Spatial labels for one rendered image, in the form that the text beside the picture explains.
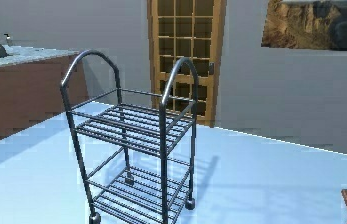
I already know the wooden glazed room door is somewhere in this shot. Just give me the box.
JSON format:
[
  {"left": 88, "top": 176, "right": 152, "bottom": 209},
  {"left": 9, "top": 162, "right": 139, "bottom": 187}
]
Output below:
[{"left": 146, "top": 0, "right": 228, "bottom": 128}]

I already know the brown counter with marble top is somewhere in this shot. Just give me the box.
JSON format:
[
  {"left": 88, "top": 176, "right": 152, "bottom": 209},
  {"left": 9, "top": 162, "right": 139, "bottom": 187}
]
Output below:
[{"left": 0, "top": 44, "right": 89, "bottom": 148}]

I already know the framed rocky landscape picture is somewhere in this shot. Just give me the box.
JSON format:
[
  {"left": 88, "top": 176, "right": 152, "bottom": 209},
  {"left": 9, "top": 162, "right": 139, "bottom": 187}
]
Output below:
[{"left": 260, "top": 0, "right": 347, "bottom": 53}]

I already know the black wire shelf cart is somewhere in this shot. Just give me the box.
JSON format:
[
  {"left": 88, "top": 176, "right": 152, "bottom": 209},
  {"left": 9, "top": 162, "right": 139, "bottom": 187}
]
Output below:
[{"left": 59, "top": 49, "right": 200, "bottom": 224}]

